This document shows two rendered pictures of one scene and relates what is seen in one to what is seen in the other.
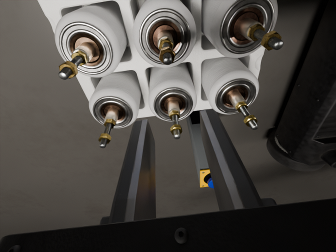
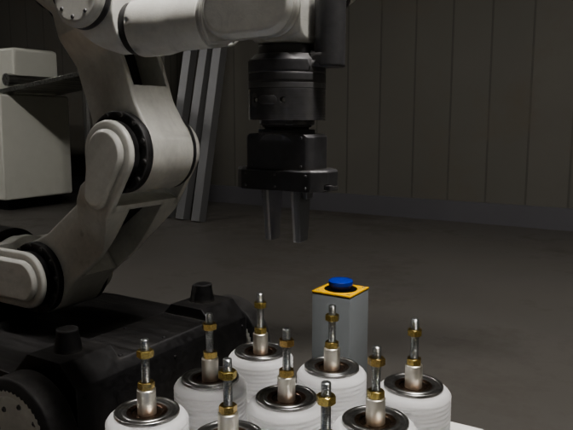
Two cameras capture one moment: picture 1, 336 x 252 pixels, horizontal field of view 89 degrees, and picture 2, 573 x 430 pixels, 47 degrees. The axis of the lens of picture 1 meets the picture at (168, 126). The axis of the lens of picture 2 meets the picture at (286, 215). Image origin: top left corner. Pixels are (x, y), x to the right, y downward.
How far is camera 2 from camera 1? 71 cm
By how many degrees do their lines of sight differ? 50
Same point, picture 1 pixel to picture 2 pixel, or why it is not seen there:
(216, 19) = not seen: hidden behind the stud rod
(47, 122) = not seen: outside the picture
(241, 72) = (238, 363)
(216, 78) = (265, 374)
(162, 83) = not seen: hidden behind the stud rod
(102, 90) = (403, 404)
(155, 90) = (338, 383)
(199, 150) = (344, 331)
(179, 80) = (304, 382)
